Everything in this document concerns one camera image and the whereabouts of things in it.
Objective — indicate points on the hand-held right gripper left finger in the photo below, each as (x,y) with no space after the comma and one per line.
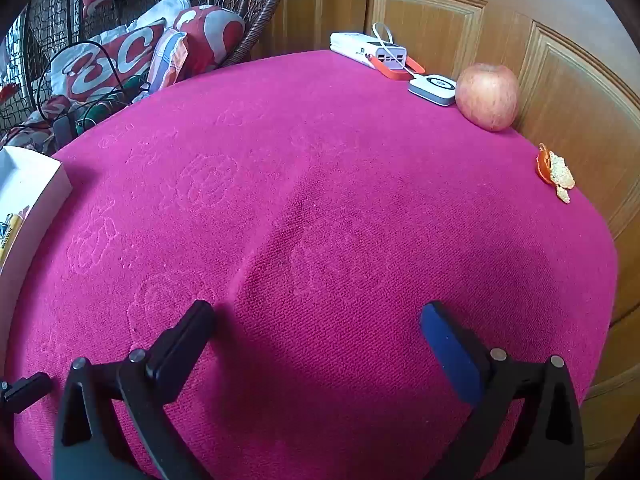
(185,340)

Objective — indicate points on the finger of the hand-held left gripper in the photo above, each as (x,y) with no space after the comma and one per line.
(27,391)

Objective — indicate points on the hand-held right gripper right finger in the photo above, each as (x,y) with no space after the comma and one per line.
(450,355)

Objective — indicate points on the white cardboard tray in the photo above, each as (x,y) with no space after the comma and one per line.
(30,185)

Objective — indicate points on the magenta tablecloth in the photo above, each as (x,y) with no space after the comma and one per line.
(325,185)

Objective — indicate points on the orange peel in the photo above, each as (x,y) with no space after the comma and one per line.
(555,172)

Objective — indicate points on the green cloth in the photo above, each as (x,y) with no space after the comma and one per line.
(105,106)

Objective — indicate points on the red apple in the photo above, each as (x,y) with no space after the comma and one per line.
(487,97)

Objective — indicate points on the white square charger pad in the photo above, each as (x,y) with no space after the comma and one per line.
(432,87)

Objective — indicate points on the plaid pillow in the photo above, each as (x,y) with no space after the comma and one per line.
(167,57)

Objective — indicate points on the square red white pillow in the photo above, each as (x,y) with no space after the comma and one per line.
(115,60)

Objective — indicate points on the red white seat cushion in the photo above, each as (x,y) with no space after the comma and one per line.
(215,30)

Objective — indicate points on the white power bank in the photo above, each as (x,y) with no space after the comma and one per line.
(350,45)

